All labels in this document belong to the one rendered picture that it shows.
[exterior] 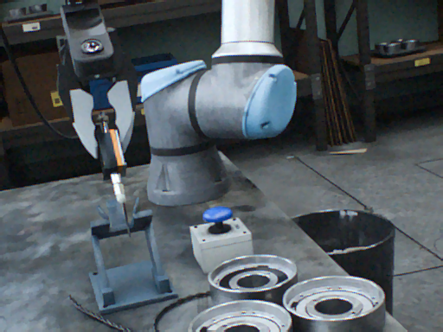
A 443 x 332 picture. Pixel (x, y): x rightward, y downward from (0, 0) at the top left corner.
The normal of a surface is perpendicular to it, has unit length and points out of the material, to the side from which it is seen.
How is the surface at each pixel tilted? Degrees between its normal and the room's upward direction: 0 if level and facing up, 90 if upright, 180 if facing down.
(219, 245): 90
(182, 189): 72
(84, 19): 31
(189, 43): 90
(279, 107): 97
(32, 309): 0
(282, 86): 97
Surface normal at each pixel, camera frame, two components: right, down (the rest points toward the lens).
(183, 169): -0.06, -0.01
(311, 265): -0.15, -0.95
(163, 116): -0.55, 0.32
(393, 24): 0.15, 0.26
